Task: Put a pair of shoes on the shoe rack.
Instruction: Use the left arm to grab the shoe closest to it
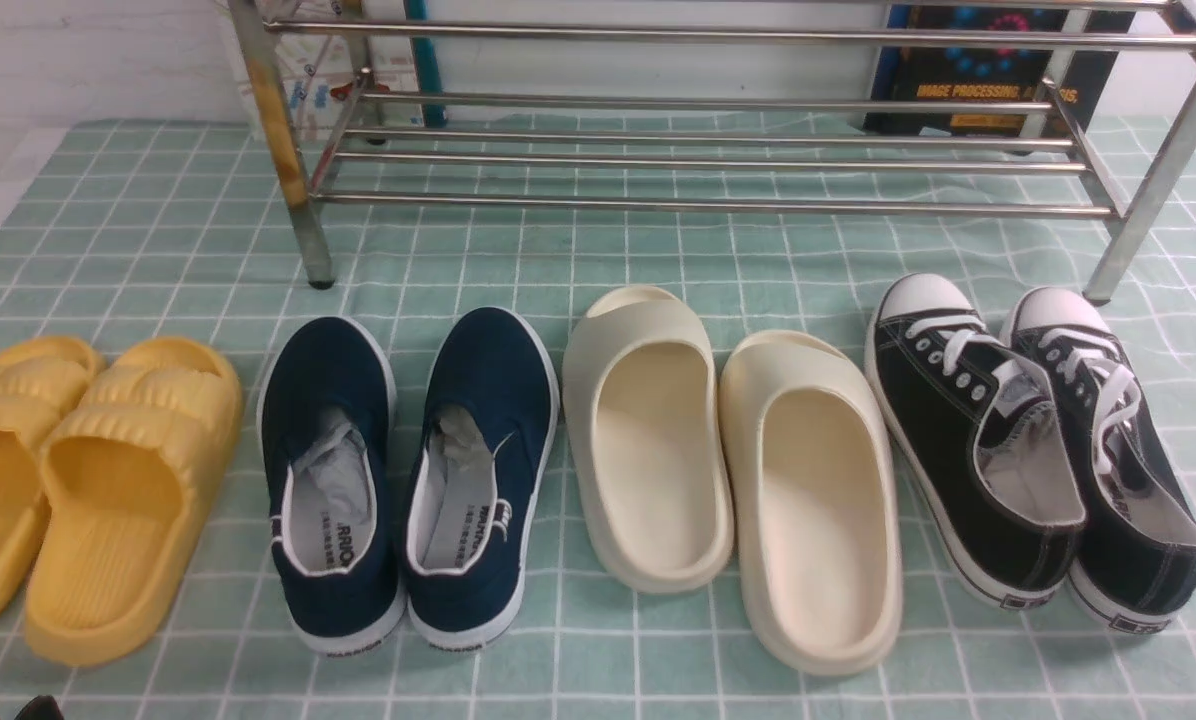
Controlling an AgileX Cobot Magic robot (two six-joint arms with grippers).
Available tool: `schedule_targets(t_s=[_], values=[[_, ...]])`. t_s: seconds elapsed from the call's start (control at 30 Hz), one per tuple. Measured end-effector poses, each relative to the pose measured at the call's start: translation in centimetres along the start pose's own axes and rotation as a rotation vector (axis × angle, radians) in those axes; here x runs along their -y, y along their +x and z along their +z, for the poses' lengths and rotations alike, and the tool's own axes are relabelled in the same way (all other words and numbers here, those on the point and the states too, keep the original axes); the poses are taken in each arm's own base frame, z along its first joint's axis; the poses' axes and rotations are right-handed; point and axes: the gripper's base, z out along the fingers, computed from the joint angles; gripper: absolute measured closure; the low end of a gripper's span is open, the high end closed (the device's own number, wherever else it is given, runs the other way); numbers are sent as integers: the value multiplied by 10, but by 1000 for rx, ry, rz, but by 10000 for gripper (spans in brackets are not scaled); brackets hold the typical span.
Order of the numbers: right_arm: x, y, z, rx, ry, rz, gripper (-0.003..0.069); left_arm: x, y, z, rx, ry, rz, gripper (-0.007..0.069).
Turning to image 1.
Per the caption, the navy slip-on shoe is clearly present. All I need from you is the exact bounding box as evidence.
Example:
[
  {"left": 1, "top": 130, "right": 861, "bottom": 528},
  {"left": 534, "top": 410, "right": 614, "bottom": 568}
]
[
  {"left": 399, "top": 307, "right": 560, "bottom": 652},
  {"left": 258, "top": 316, "right": 405, "bottom": 657}
]

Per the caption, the teal pole behind rack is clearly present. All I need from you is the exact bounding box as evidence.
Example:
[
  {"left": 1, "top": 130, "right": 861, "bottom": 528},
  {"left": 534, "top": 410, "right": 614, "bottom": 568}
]
[{"left": 403, "top": 0, "right": 449, "bottom": 129}]

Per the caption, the metal shoe rack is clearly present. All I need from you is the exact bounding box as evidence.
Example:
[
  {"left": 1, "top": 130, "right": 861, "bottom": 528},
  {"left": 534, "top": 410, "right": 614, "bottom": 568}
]
[{"left": 228, "top": 1, "right": 1196, "bottom": 306}]

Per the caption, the left cream slide slipper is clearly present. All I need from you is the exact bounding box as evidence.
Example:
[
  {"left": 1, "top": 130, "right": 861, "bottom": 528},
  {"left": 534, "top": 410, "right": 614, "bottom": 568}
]
[{"left": 562, "top": 283, "right": 734, "bottom": 594}]

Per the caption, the cream slide slipper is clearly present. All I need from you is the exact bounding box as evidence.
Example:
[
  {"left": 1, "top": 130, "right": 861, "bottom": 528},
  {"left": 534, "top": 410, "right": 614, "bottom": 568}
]
[
  {"left": 718, "top": 329, "right": 903, "bottom": 676},
  {"left": 562, "top": 283, "right": 734, "bottom": 594}
]

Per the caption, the right cream slide slipper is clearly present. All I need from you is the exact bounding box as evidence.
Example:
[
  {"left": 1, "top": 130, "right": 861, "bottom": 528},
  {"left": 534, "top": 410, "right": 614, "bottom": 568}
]
[{"left": 718, "top": 329, "right": 903, "bottom": 676}]

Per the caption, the colourful map poster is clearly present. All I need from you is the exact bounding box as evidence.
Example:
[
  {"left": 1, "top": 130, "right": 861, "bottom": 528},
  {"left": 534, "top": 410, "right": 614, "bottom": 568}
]
[{"left": 258, "top": 1, "right": 426, "bottom": 141}]

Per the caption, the left black canvas sneaker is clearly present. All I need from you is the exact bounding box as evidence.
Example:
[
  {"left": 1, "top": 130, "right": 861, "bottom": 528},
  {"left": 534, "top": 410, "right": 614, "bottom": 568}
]
[{"left": 866, "top": 273, "right": 1087, "bottom": 611}]

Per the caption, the black canvas sneaker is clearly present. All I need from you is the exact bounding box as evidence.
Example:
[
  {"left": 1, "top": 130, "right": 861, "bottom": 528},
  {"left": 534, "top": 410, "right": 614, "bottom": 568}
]
[
  {"left": 866, "top": 273, "right": 1087, "bottom": 611},
  {"left": 1000, "top": 287, "right": 1196, "bottom": 635}
]

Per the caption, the right yellow slide slipper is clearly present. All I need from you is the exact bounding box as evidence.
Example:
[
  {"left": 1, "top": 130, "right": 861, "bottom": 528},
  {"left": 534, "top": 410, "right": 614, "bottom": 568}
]
[{"left": 25, "top": 336, "right": 245, "bottom": 667}]

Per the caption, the yellow slide slipper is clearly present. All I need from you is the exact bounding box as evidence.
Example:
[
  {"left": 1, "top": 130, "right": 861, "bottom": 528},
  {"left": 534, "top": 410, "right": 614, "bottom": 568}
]
[
  {"left": 0, "top": 336, "right": 106, "bottom": 614},
  {"left": 25, "top": 336, "right": 245, "bottom": 667}
]

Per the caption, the green checkered cloth mat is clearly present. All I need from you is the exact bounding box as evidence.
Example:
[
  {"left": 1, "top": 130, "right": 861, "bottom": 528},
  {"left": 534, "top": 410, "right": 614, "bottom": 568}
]
[{"left": 0, "top": 120, "right": 1196, "bottom": 719}]

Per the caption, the dark image processing book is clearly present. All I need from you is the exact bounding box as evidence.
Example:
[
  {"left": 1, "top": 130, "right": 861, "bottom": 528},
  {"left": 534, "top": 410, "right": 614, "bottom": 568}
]
[{"left": 862, "top": 4, "right": 1116, "bottom": 138}]

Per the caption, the right black canvas sneaker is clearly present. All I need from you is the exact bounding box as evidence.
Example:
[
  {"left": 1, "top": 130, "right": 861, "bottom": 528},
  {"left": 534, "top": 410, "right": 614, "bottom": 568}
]
[{"left": 1000, "top": 287, "right": 1196, "bottom": 635}]

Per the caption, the left yellow slide slipper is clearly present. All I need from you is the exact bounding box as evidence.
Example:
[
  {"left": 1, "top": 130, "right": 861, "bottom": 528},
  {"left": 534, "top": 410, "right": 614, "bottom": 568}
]
[{"left": 0, "top": 336, "right": 106, "bottom": 614}]

